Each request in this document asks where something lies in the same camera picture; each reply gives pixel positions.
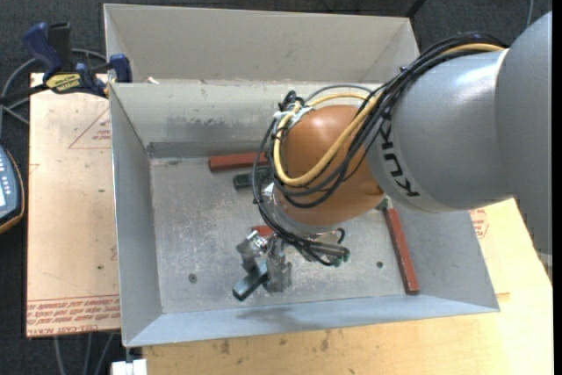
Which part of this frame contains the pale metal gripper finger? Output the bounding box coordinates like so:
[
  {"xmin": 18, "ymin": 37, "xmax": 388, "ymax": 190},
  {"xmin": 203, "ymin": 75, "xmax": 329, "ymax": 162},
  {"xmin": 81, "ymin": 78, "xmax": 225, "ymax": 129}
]
[
  {"xmin": 264, "ymin": 255, "xmax": 294, "ymax": 294},
  {"xmin": 235, "ymin": 242, "xmax": 261, "ymax": 278}
]

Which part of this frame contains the grey metal bin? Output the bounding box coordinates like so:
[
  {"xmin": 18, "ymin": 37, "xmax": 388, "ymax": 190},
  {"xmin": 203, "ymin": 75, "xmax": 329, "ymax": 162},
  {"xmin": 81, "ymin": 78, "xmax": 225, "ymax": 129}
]
[{"xmin": 103, "ymin": 3, "xmax": 501, "ymax": 348}]

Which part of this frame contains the black cylinder on white bracket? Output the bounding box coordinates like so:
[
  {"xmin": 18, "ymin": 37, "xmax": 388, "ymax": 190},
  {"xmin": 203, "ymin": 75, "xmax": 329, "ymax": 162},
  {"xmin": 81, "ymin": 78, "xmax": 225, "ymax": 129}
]
[{"xmin": 312, "ymin": 227, "xmax": 351, "ymax": 267}]

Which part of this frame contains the dark green block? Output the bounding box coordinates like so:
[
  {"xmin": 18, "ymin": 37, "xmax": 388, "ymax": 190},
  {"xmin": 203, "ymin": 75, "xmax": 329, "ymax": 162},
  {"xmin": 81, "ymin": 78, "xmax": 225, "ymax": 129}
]
[
  {"xmin": 232, "ymin": 262, "xmax": 270, "ymax": 301},
  {"xmin": 233, "ymin": 168, "xmax": 271, "ymax": 191}
]

